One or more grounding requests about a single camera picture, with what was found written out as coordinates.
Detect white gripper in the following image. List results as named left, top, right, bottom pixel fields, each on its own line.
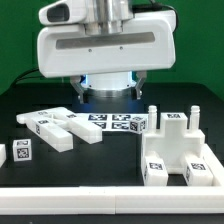
left=37, top=13, right=176, bottom=104

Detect white chair back part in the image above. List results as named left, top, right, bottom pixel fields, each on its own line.
left=16, top=107, right=102, bottom=144

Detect white chair seat part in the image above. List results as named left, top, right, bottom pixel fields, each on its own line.
left=141, top=105, right=205, bottom=174

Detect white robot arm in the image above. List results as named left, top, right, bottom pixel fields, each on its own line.
left=37, top=0, right=178, bottom=103

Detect printed marker sheet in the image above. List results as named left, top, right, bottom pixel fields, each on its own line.
left=77, top=113, right=147, bottom=132

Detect white tagged cube on sheet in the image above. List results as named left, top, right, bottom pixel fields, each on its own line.
left=129, top=117, right=146, bottom=134

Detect small white tagged cube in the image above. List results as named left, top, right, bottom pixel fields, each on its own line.
left=13, top=139, right=32, bottom=162

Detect white block left edge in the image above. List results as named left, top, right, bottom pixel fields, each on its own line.
left=0, top=144, right=6, bottom=168

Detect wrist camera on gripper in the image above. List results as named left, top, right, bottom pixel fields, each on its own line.
left=39, top=0, right=87, bottom=26

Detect black cables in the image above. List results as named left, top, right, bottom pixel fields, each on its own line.
left=10, top=68, right=40, bottom=87

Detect white frame wall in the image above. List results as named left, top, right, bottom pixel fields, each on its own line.
left=0, top=146, right=224, bottom=215

